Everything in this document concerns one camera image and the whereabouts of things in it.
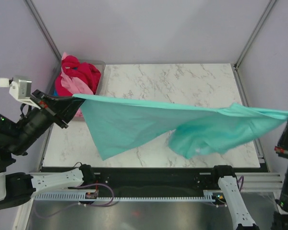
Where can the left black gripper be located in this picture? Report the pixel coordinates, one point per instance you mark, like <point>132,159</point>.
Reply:
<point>59,109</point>

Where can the teal t shirt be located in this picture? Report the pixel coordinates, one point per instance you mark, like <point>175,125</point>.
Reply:
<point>118,125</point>

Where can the grey plastic bin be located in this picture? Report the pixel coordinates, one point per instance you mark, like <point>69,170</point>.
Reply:
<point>100,65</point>

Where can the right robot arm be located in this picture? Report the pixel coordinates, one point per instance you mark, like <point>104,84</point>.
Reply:
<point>227,182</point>

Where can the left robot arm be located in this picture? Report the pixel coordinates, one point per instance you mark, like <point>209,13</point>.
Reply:
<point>18,187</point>

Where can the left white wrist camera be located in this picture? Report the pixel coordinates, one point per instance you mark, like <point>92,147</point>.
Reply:
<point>19,88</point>

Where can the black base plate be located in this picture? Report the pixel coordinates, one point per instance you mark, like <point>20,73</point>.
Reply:
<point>154,191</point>

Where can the aluminium frame rail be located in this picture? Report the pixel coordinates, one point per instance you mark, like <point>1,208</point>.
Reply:
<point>249,182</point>

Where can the white slotted cable duct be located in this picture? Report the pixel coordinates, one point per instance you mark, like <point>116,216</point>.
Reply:
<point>87,196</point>

